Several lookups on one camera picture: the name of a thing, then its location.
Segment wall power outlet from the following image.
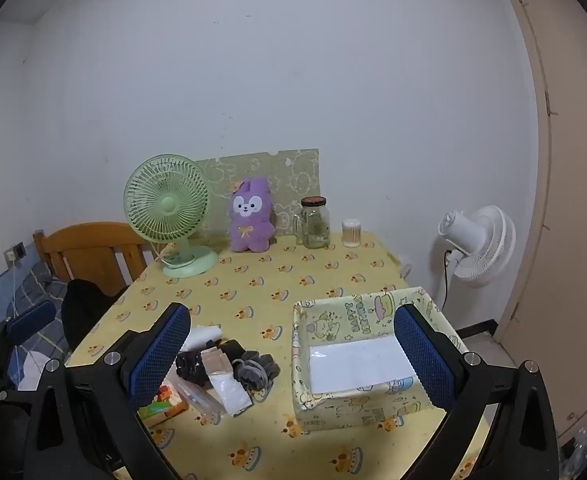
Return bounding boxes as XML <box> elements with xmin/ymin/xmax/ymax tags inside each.
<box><xmin>4</xmin><ymin>243</ymin><xmax>26</xmax><ymax>266</ymax></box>

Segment green tissue pack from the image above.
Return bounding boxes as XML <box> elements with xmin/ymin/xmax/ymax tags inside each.
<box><xmin>138</xmin><ymin>382</ymin><xmax>188</xmax><ymax>428</ymax></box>

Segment white standing fan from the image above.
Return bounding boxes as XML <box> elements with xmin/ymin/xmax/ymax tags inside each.
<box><xmin>435</xmin><ymin>205</ymin><xmax>516</xmax><ymax>308</ymax></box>

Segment clear plastic bag pack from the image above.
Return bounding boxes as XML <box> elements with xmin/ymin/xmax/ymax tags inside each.
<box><xmin>167</xmin><ymin>368</ymin><xmax>226</xmax><ymax>425</ymax></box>

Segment beige door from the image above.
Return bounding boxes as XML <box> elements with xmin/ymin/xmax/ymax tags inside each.
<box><xmin>496</xmin><ymin>0</ymin><xmax>587</xmax><ymax>442</ymax></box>

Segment grey fuzzy socks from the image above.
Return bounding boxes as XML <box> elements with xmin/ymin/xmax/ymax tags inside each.
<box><xmin>231</xmin><ymin>351</ymin><xmax>280</xmax><ymax>391</ymax></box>

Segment wooden chair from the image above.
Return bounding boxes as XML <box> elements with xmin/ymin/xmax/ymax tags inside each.
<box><xmin>33</xmin><ymin>222</ymin><xmax>148</xmax><ymax>296</ymax></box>

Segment white towel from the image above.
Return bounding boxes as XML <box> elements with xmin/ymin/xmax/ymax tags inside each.
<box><xmin>180</xmin><ymin>325</ymin><xmax>223</xmax><ymax>352</ymax></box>

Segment purple plush toy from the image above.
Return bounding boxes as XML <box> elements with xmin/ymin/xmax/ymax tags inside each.
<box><xmin>228</xmin><ymin>178</ymin><xmax>275</xmax><ymax>252</ymax></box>

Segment yellow cake-pattern tablecloth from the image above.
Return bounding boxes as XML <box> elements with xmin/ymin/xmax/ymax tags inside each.
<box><xmin>70</xmin><ymin>234</ymin><xmax>451</xmax><ymax>479</ymax></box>

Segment black clothing on chair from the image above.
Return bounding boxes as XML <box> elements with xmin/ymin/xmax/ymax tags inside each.
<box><xmin>61</xmin><ymin>278</ymin><xmax>127</xmax><ymax>351</ymax></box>

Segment cotton swab container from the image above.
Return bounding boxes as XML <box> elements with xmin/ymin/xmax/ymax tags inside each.
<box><xmin>341</xmin><ymin>219</ymin><xmax>362</xmax><ymax>248</ymax></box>

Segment patterned fabric storage box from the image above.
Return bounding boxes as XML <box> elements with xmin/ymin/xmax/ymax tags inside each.
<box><xmin>291</xmin><ymin>287</ymin><xmax>467</xmax><ymax>431</ymax></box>

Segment patterned cardboard backboard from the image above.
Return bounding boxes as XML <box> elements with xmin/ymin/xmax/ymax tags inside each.
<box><xmin>192</xmin><ymin>148</ymin><xmax>321</xmax><ymax>240</ymax></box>

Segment beige stockings pack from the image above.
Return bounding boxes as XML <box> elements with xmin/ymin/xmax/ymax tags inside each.
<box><xmin>201</xmin><ymin>348</ymin><xmax>252</xmax><ymax>416</ymax></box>

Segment blue plaid bedding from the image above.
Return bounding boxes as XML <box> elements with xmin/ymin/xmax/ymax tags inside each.
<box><xmin>2</xmin><ymin>259</ymin><xmax>74</xmax><ymax>391</ymax></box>

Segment black socks bundle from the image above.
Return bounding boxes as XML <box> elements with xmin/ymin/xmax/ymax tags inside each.
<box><xmin>175</xmin><ymin>339</ymin><xmax>246</xmax><ymax>387</ymax></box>

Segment glass jar with lid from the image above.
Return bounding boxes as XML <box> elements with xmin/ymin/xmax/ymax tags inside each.
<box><xmin>293</xmin><ymin>195</ymin><xmax>330</xmax><ymax>249</ymax></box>

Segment green desk fan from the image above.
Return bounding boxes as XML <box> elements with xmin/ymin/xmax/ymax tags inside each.
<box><xmin>123</xmin><ymin>154</ymin><xmax>217</xmax><ymax>278</ymax></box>

